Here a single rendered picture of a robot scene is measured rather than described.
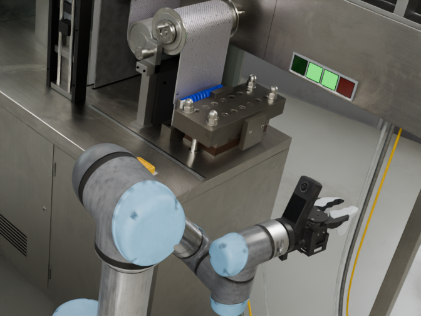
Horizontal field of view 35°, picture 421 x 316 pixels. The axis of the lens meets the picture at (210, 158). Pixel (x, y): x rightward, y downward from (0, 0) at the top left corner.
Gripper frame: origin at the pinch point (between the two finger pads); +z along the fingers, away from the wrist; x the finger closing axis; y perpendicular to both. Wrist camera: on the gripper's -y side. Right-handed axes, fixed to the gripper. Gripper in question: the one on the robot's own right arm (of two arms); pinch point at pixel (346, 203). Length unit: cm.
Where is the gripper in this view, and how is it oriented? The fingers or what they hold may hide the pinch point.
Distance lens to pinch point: 147.8
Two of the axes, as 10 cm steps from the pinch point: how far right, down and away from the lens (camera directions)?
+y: -0.8, 8.9, 4.4
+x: 6.0, 4.0, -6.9
